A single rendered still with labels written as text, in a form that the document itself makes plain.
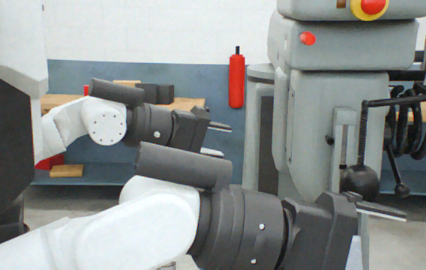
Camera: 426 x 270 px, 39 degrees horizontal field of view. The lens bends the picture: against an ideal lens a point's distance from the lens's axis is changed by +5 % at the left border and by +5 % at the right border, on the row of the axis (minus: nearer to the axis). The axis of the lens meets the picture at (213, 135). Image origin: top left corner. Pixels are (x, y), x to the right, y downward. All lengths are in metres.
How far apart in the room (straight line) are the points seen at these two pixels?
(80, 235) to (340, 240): 0.26
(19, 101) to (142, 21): 4.89
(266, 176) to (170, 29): 3.91
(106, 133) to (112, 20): 4.62
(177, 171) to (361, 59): 0.72
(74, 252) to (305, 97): 0.81
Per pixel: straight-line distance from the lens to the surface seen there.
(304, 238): 0.60
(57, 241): 0.55
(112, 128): 1.02
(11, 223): 0.78
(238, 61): 5.38
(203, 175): 0.57
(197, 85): 5.56
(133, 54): 5.61
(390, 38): 1.22
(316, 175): 1.28
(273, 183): 1.76
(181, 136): 1.10
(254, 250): 0.57
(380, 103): 1.14
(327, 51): 1.20
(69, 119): 1.11
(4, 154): 0.72
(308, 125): 1.26
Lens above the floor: 1.76
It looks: 13 degrees down
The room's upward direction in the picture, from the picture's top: 1 degrees clockwise
